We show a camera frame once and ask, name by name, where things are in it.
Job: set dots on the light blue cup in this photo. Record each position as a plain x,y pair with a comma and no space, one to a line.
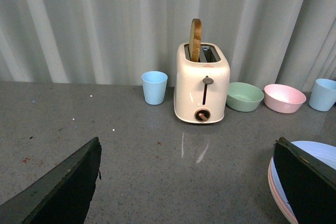
322,95
154,86

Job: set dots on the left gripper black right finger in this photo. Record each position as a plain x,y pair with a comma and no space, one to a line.
308,183

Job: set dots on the pink bowl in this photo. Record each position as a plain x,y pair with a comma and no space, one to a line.
283,99

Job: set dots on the cream toaster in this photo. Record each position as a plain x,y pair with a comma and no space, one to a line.
201,87

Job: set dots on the grey curtain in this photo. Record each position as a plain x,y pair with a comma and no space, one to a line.
289,42

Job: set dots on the bread slice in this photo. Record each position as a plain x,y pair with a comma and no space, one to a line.
195,39

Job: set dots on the green bowl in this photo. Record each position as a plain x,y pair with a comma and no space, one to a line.
243,97

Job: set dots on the light blue plate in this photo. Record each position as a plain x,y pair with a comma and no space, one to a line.
323,152

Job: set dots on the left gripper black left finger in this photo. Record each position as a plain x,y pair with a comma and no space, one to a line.
63,195

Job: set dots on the pink plate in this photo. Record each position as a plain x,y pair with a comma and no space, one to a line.
280,203

